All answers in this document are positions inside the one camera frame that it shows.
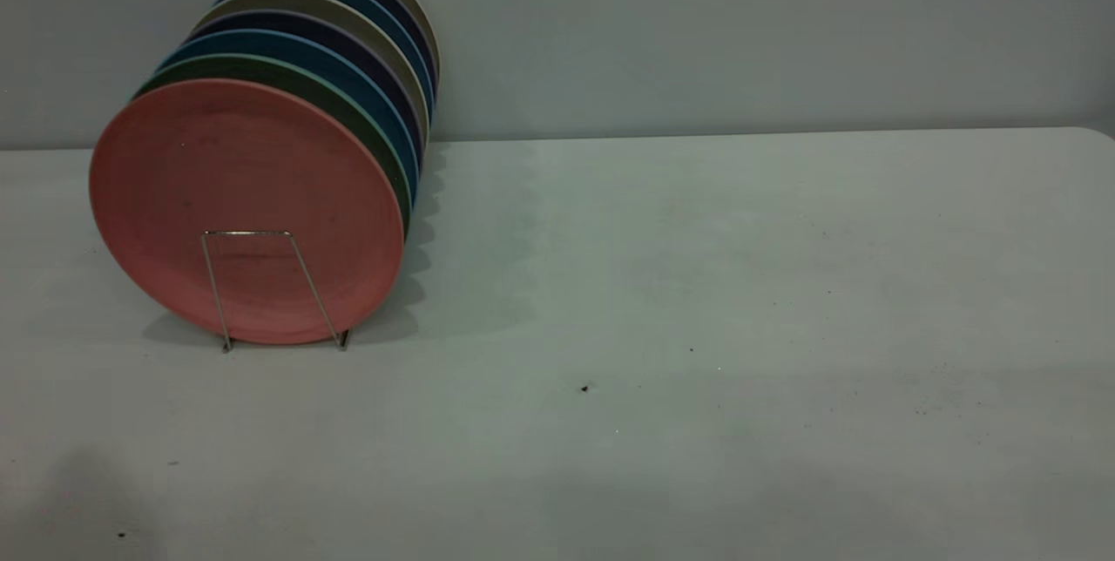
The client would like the metal wire plate rack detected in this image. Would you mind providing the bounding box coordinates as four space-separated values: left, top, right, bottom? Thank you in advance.
201 230 352 354

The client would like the green plate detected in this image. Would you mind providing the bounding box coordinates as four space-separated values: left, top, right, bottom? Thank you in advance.
131 54 413 241

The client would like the pink plate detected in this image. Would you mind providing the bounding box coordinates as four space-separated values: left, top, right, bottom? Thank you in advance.
89 78 407 347

